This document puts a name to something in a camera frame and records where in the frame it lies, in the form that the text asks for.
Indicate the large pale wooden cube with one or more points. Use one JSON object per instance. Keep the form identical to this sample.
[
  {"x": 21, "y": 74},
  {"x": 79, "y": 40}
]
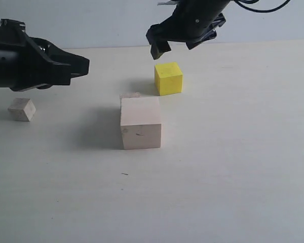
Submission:
[{"x": 140, "y": 123}]

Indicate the medium brown wooden cube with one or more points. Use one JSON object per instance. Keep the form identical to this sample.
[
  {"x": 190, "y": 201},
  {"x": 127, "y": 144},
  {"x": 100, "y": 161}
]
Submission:
[{"x": 130, "y": 95}]

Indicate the yellow cube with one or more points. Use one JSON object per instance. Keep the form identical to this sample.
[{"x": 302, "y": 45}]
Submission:
[{"x": 168, "y": 78}]

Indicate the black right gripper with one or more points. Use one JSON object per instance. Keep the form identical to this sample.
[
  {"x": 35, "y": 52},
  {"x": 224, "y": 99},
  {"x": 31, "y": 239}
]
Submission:
[{"x": 192, "y": 22}]

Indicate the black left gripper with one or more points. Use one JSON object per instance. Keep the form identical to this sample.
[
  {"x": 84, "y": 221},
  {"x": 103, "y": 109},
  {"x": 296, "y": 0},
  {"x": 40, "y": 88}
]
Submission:
[{"x": 26, "y": 65}]

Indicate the small pale wooden cube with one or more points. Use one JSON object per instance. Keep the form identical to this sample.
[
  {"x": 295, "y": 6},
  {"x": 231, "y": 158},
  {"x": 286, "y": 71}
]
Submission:
[{"x": 22, "y": 109}]

